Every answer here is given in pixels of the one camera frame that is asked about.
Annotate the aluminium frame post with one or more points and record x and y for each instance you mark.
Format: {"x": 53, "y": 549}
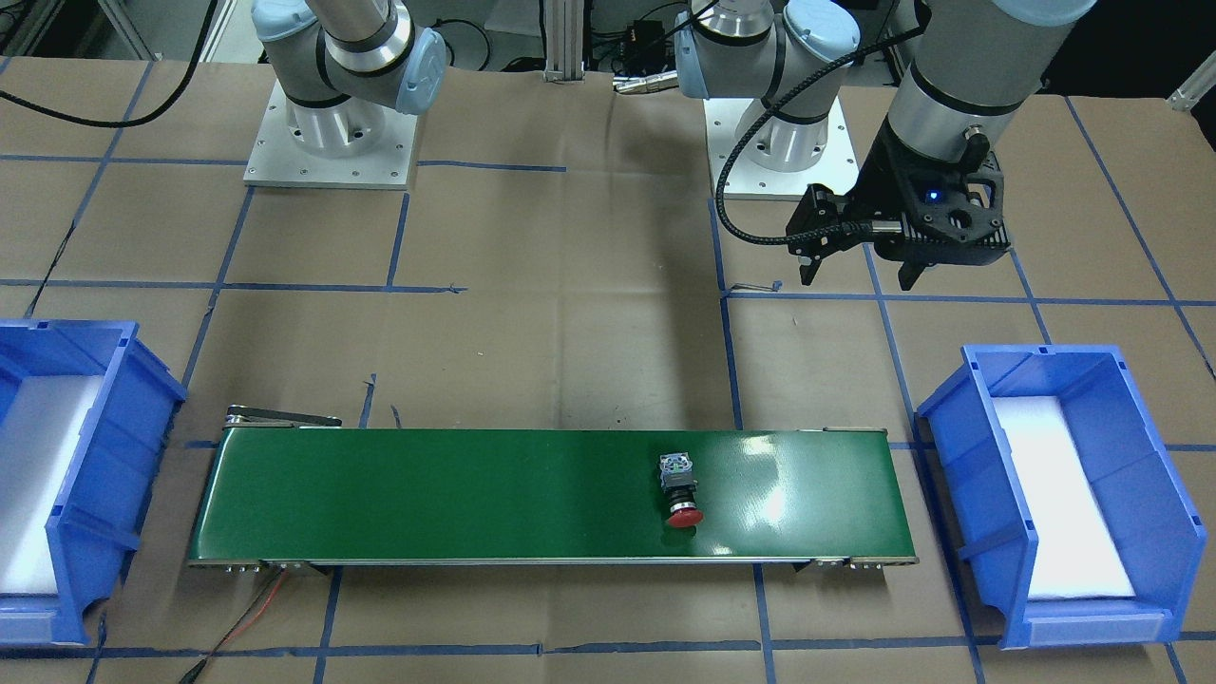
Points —
{"x": 564, "y": 40}

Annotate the green conveyor belt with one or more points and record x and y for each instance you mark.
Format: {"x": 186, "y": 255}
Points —
{"x": 332, "y": 495}

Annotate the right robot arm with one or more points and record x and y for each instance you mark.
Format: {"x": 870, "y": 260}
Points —
{"x": 348, "y": 72}

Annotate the red mushroom push button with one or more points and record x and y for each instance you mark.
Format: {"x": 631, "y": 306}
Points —
{"x": 675, "y": 472}

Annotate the blue plastic bin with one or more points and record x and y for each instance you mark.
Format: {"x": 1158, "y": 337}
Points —
{"x": 1155, "y": 526}
{"x": 95, "y": 524}

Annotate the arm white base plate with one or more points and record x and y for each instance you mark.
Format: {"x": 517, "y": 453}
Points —
{"x": 353, "y": 145}
{"x": 784, "y": 158}

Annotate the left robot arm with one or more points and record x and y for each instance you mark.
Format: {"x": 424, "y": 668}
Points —
{"x": 975, "y": 64}

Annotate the white foam pad bin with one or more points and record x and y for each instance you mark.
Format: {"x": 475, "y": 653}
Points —
{"x": 1075, "y": 556}
{"x": 41, "y": 430}

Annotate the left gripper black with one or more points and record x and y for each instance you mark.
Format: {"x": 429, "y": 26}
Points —
{"x": 880, "y": 187}

